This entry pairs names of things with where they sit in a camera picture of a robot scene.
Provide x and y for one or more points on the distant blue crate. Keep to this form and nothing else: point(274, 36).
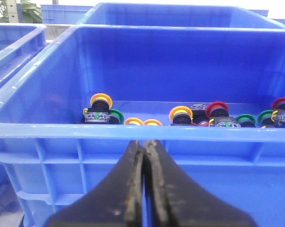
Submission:
point(63, 14)

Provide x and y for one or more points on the black switch contact block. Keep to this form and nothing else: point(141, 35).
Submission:
point(199, 116)

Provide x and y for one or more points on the blue crate at left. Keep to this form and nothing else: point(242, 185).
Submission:
point(18, 45)

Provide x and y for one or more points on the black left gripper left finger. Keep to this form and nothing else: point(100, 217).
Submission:
point(115, 202)

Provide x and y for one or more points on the yellow push button cap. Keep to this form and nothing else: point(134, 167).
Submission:
point(133, 121)
point(153, 122)

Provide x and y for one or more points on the blue crate behind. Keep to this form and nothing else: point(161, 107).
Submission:
point(137, 14)

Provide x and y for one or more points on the green push button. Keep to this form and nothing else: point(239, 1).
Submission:
point(116, 117)
point(264, 119)
point(246, 120)

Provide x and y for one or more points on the green potted plant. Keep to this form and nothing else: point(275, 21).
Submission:
point(20, 11)

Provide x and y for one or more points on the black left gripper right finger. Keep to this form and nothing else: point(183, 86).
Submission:
point(176, 200)

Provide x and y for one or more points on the blue crate with buttons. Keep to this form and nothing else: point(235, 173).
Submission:
point(52, 159)

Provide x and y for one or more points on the red push button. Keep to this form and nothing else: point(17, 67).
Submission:
point(278, 114)
point(218, 115)

